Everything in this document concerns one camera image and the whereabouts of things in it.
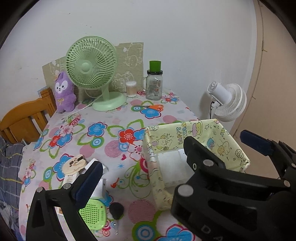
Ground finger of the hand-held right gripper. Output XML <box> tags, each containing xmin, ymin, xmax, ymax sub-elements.
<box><xmin>240</xmin><ymin>129</ymin><xmax>296</xmax><ymax>183</ymax></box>
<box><xmin>171</xmin><ymin>136</ymin><xmax>291</xmax><ymax>241</ymax></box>

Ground white fan cable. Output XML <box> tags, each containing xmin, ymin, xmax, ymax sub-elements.
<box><xmin>74</xmin><ymin>94</ymin><xmax>104</xmax><ymax>114</ymax></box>

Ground wooden chair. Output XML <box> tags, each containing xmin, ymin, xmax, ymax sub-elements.
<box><xmin>0</xmin><ymin>88</ymin><xmax>57</xmax><ymax>144</ymax></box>

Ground black round key fob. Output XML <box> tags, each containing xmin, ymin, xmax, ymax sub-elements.
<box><xmin>110</xmin><ymin>202</ymin><xmax>125</xmax><ymax>235</ymax></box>

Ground cotton swab container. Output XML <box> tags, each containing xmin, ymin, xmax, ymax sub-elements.
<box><xmin>125</xmin><ymin>81</ymin><xmax>137</xmax><ymax>98</ymax></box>

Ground white clip fan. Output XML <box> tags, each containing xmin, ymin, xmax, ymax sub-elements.
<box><xmin>207</xmin><ymin>81</ymin><xmax>247</xmax><ymax>122</ymax></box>

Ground green plastic cup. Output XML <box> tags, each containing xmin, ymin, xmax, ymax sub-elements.
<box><xmin>149</xmin><ymin>61</ymin><xmax>162</xmax><ymax>72</ymax></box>

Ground yellow cartoon printed storage box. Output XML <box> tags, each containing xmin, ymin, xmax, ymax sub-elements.
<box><xmin>144</xmin><ymin>119</ymin><xmax>251</xmax><ymax>211</ymax></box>

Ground white power adapter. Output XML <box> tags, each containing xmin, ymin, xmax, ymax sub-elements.
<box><xmin>86</xmin><ymin>159</ymin><xmax>108</xmax><ymax>198</ymax></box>

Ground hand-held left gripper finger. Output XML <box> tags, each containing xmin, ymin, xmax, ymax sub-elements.
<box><xmin>26</xmin><ymin>159</ymin><xmax>104</xmax><ymax>241</ymax></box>

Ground blue plaid cloth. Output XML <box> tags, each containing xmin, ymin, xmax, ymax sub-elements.
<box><xmin>0</xmin><ymin>137</ymin><xmax>26</xmax><ymax>232</ymax></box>

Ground glass jar black lid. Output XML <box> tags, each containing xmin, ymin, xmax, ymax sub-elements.
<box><xmin>142</xmin><ymin>70</ymin><xmax>164</xmax><ymax>100</ymax></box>

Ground beige cartoon printed board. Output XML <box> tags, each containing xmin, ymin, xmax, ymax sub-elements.
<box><xmin>42</xmin><ymin>42</ymin><xmax>144</xmax><ymax>102</ymax></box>

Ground green desk fan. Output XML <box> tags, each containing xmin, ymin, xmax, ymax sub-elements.
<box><xmin>65</xmin><ymin>36</ymin><xmax>127</xmax><ymax>112</ymax></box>

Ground green perforated device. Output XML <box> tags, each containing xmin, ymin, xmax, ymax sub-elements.
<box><xmin>79</xmin><ymin>197</ymin><xmax>110</xmax><ymax>230</ymax></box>

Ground orange handled scissors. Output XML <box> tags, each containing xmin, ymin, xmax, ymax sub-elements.
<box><xmin>134</xmin><ymin>104</ymin><xmax>164</xmax><ymax>110</ymax></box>

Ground round beige bear compact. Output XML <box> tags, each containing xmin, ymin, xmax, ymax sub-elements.
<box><xmin>62</xmin><ymin>154</ymin><xmax>87</xmax><ymax>175</ymax></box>

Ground purple plush toy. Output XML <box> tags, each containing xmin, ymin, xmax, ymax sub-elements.
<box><xmin>54</xmin><ymin>71</ymin><xmax>77</xmax><ymax>113</ymax></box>

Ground white charger block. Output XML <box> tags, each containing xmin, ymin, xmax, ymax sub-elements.
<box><xmin>157</xmin><ymin>149</ymin><xmax>192</xmax><ymax>187</ymax></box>

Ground floral tablecloth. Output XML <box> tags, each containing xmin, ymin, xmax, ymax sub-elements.
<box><xmin>20</xmin><ymin>91</ymin><xmax>232</xmax><ymax>241</ymax></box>

